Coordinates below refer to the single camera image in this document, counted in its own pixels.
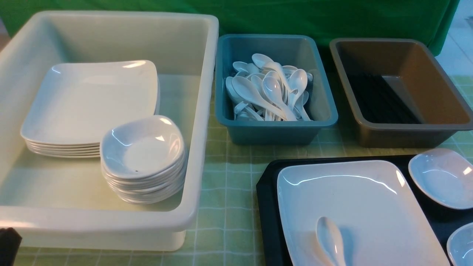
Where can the large white plastic tub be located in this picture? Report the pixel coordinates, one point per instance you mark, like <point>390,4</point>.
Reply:
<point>182,47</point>

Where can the pile of white spoons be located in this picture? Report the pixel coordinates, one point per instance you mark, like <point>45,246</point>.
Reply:
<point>265,90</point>

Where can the brown plastic bin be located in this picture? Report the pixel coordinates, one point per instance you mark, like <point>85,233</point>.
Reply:
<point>415,75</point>

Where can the teal plastic bin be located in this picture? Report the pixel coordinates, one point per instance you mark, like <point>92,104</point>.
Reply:
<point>297,50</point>

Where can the black serving tray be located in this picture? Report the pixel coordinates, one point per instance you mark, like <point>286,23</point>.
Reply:
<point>444,221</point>

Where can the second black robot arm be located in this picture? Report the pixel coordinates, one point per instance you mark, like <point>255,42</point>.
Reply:
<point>10,241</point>

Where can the stack of white plates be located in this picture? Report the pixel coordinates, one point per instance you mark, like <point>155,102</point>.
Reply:
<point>78,103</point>

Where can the large white square plate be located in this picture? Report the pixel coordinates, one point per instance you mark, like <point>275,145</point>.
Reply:
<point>370,201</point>

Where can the green checkered tablecloth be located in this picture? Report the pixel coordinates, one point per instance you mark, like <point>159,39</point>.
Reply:
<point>226,231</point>

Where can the white small bowl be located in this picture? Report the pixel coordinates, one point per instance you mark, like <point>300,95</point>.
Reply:
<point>444,176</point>
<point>460,246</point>

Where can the green backdrop cloth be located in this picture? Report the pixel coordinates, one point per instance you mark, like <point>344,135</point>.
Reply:
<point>426,21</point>

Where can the white ceramic soup spoon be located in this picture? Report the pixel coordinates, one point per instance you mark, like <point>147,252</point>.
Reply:
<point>330,240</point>

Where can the stack of white bowls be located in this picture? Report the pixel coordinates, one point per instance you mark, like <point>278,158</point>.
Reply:
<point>144,161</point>

